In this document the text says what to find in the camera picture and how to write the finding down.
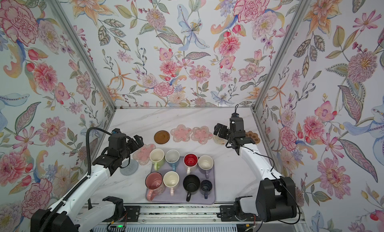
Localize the white embroidered round coaster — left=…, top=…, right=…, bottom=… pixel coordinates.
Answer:
left=213, top=136, right=228, bottom=145

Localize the pink flower coaster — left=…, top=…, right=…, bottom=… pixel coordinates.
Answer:
left=171, top=124, right=192, bottom=142
left=191, top=126, right=213, bottom=145
left=133, top=144, right=156, bottom=166

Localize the brown paw shaped coaster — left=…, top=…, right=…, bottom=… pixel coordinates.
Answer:
left=246, top=131, right=261, bottom=144

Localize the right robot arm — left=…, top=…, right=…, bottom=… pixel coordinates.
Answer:
left=214, top=112, right=301, bottom=223

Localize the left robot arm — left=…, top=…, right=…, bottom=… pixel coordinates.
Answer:
left=31, top=127, right=144, bottom=232

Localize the brown wooden round coaster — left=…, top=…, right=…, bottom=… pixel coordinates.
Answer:
left=154, top=130, right=170, bottom=145

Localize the grey round knitted coaster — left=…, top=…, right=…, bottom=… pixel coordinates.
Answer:
left=120, top=158, right=139, bottom=176

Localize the green mug white inside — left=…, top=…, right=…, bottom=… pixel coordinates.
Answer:
left=150, top=149, right=165, bottom=171

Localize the lilac mug white inside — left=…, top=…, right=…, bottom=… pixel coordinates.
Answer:
left=198, top=155, right=214, bottom=179

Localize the blue mug white inside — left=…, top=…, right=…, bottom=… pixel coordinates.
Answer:
left=165, top=150, right=180, bottom=171

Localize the red inside white mug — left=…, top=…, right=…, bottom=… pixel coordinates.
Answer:
left=183, top=153, right=199, bottom=175

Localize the small dark blue mug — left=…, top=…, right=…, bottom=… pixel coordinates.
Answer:
left=200, top=180, right=213, bottom=200

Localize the lilac drying mat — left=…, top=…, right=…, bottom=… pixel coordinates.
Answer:
left=145, top=156, right=216, bottom=205

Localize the black mug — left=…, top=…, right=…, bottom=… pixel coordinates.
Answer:
left=183, top=175, right=201, bottom=202

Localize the cream mug pink handle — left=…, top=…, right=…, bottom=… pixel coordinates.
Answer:
left=163, top=171, right=180, bottom=196

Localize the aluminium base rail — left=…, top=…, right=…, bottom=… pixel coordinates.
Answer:
left=47, top=202, right=310, bottom=232

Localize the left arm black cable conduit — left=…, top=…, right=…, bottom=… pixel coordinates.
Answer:
left=41, top=127, right=113, bottom=232

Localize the left corner aluminium post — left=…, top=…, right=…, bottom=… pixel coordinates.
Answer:
left=41, top=0, right=117, bottom=110

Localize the corner aluminium post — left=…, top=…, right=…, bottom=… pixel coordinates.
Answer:
left=41, top=0, right=117, bottom=110
left=252, top=0, right=319, bottom=110

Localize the right corner aluminium post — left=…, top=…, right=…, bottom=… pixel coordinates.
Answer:
left=252, top=0, right=319, bottom=110

